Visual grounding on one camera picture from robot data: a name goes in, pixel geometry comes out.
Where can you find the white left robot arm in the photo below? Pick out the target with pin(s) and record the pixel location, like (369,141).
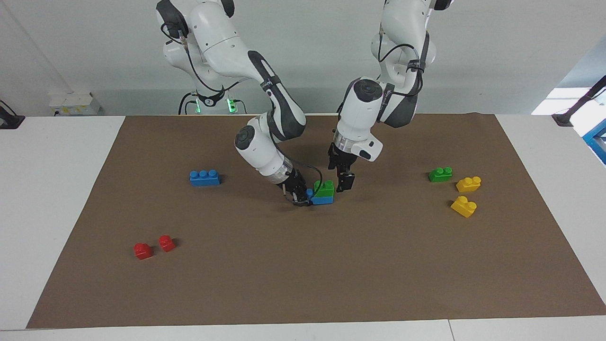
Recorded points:
(360,113)

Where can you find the brown paper mat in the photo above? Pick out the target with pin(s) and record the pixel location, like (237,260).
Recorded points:
(303,274)

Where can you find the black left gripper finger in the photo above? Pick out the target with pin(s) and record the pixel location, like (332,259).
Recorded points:
(340,182)
(350,182)

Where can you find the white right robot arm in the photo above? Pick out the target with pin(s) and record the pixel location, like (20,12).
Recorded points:
(222,38)

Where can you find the black table clamp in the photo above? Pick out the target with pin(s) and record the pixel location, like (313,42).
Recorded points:
(9,121)

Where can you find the red one-stud toy block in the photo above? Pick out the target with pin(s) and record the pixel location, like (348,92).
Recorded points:
(166,244)
(143,252)

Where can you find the yellow two-stud toy block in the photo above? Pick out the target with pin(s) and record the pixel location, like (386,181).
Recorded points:
(463,207)
(468,184)

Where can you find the black angled stand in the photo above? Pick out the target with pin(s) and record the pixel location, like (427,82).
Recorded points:
(565,117)

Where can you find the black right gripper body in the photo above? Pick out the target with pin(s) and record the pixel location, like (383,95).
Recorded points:
(289,183)

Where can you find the white box yellow label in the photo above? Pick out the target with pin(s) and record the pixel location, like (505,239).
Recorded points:
(75,104)

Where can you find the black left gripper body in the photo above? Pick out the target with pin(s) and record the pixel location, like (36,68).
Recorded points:
(341,158)

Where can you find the green two-stud toy block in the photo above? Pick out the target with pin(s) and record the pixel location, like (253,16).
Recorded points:
(439,175)
(325,189)

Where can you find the blue frame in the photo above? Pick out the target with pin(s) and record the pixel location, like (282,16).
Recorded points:
(597,142)

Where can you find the blue three-stud toy block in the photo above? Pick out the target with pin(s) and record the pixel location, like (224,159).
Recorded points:
(204,179)
(323,201)

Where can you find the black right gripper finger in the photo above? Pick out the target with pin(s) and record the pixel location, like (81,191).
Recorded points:
(302,201)
(304,187)

